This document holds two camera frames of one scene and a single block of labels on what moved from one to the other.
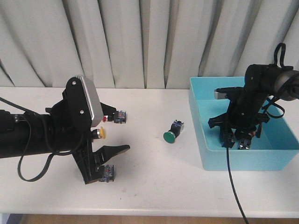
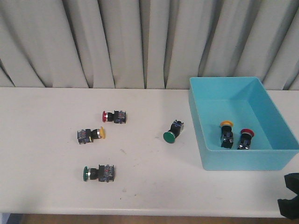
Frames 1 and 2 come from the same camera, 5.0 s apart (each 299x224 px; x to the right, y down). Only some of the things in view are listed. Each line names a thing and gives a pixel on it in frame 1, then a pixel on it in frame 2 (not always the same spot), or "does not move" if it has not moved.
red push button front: (244, 143) does not move
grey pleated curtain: (141, 43) does not move
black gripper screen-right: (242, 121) to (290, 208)
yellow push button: (226, 137) does not move
